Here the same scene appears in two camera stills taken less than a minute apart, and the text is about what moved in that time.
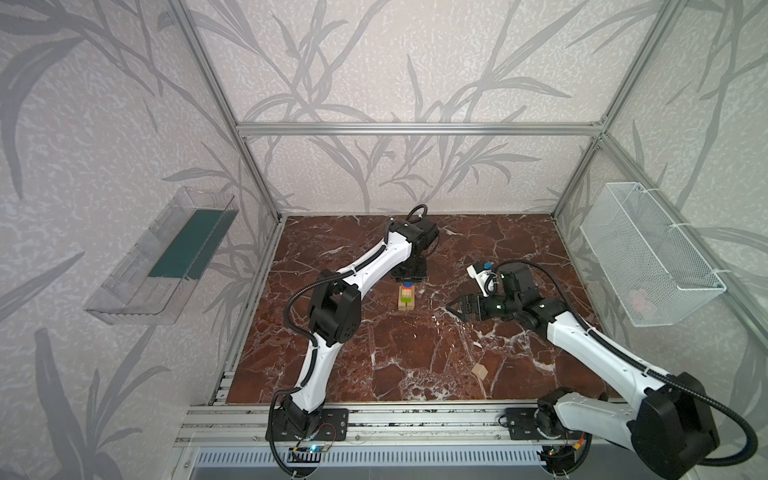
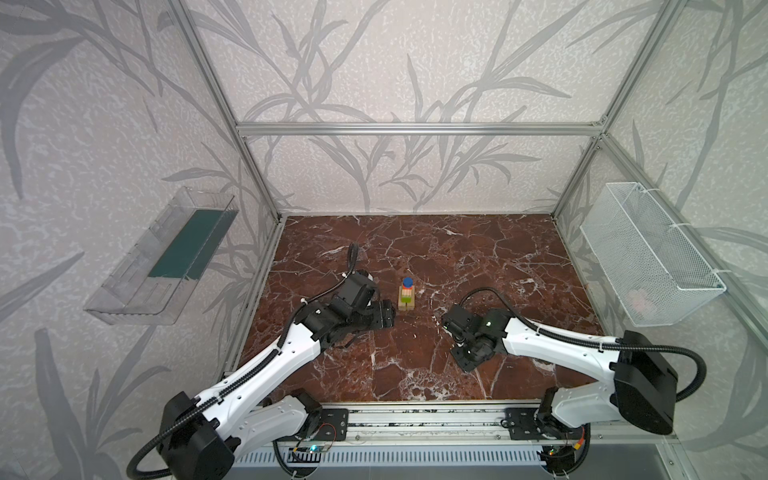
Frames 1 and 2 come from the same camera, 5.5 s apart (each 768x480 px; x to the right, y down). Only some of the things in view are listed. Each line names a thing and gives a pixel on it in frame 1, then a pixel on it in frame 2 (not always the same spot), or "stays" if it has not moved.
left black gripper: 411,273 to 381,315
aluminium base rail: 248,423 stays
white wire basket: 636,247 stays
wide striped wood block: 401,304 stays
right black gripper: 477,306 to 466,352
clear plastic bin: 150,283 stays
